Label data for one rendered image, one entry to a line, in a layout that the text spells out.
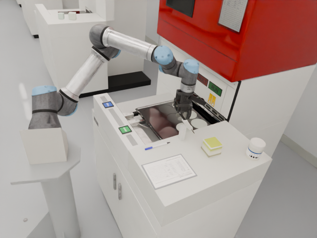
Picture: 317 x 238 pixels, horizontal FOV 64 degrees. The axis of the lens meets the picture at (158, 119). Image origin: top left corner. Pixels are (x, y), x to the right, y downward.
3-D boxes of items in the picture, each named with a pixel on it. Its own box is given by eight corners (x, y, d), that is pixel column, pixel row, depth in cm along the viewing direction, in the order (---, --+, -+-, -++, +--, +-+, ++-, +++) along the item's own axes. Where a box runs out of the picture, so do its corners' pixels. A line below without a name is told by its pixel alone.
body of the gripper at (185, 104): (172, 106, 137) (175, 87, 130) (187, 105, 139) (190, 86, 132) (177, 114, 131) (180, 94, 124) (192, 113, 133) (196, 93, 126)
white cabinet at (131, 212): (160, 165, 248) (169, 92, 200) (225, 254, 182) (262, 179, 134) (95, 187, 220) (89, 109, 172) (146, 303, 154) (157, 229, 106)
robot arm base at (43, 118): (21, 131, 117) (21, 109, 119) (36, 134, 132) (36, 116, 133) (54, 127, 117) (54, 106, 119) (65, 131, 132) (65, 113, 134)
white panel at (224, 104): (160, 80, 214) (164, 32, 191) (223, 138, 159) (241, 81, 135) (156, 80, 213) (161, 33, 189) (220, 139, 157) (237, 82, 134)
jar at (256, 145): (252, 149, 130) (257, 135, 124) (262, 158, 125) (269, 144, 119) (242, 153, 127) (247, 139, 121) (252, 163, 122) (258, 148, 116)
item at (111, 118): (107, 110, 172) (107, 92, 164) (144, 165, 135) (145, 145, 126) (94, 113, 168) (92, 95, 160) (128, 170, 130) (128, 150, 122)
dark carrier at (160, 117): (182, 99, 178) (182, 98, 177) (213, 127, 154) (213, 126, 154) (137, 109, 162) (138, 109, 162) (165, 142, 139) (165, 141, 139)
